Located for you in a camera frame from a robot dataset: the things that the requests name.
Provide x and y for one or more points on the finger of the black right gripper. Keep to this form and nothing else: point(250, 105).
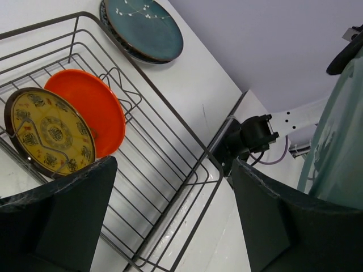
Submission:
point(339, 63)

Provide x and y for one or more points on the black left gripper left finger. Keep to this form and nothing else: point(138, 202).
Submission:
point(56, 226)

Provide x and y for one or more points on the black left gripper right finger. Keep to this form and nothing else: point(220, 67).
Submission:
point(287, 230)

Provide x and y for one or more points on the orange plate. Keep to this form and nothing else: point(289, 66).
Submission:
point(97, 104)

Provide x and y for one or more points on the grey plate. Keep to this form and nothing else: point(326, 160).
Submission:
point(147, 28)

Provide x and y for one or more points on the white blue floral plate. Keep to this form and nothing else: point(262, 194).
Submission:
point(132, 52)

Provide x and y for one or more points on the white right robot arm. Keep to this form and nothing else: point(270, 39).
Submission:
point(258, 132)

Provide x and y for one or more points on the yellow patterned plate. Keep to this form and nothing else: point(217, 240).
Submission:
point(49, 132)

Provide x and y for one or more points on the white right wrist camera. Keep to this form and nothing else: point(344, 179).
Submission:
point(352, 32)

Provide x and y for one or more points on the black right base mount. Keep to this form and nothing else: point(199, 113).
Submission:
point(226, 146)

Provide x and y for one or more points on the grey wire dish rack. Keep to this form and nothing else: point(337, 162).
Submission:
point(166, 178)

